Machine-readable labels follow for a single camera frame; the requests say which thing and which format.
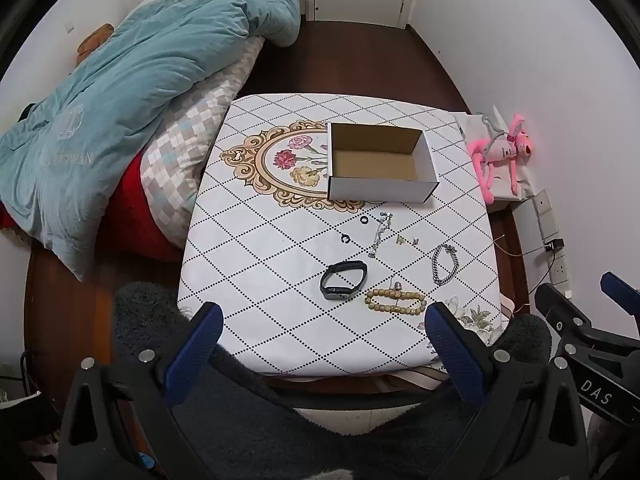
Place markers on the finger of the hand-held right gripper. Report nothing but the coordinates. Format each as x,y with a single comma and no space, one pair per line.
622,287
565,307

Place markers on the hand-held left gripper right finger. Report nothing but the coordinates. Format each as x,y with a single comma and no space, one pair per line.
452,355

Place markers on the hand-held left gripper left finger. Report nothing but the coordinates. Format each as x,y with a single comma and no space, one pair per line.
195,350

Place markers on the black smart band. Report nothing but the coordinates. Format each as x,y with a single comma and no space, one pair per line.
334,294

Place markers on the white cardboard box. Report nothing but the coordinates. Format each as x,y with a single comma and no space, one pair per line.
380,190

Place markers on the black charger plug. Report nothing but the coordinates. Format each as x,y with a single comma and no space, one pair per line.
555,246

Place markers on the person's dark fleece pants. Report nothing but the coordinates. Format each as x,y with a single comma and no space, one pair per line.
280,435

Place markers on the red blanket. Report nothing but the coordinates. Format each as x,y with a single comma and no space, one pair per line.
130,210

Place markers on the pink plush toy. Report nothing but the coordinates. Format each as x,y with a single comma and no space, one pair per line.
502,150

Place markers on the white paper bag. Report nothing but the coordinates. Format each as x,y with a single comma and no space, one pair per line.
470,125

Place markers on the checkered pillow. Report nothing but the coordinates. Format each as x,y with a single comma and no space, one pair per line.
200,125

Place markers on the light blue quilt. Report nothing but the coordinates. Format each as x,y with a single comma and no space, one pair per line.
125,110

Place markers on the dark cloth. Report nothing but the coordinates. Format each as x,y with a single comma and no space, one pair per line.
27,111

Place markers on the brown plush toy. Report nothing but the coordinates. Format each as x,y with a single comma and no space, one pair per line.
95,42

